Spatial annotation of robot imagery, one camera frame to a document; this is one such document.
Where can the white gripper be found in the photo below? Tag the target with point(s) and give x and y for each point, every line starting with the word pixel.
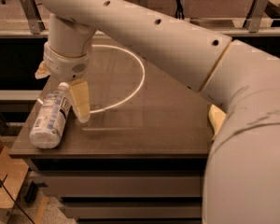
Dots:
pixel 66 65

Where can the clear plastic water bottle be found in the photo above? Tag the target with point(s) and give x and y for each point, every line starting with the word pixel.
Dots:
pixel 49 125

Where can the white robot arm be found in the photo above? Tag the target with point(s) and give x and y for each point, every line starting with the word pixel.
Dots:
pixel 242 176

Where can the wooden box at left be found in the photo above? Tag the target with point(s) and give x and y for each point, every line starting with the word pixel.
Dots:
pixel 12 175

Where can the grey drawer cabinet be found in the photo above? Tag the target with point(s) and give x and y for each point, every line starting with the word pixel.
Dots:
pixel 140 158

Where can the yellow sponge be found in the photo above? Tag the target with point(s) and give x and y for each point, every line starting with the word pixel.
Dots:
pixel 216 117

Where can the left metal bracket post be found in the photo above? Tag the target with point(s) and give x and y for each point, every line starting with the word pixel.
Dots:
pixel 33 17

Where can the right metal bracket post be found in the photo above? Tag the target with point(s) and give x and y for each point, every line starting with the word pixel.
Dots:
pixel 252 23

